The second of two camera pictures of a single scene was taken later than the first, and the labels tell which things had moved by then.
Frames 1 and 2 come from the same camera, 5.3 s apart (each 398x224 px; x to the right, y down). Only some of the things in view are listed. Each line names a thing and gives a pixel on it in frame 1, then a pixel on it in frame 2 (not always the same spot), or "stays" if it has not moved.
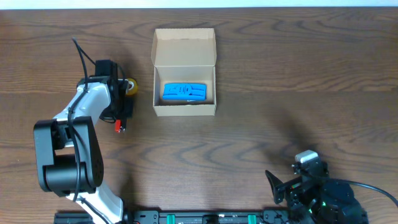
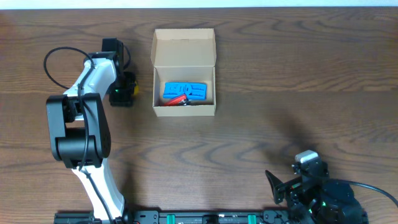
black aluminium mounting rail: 193,217 stays
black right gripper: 293,186 stays
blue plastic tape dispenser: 185,91 stays
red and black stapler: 118,124 → 180,101
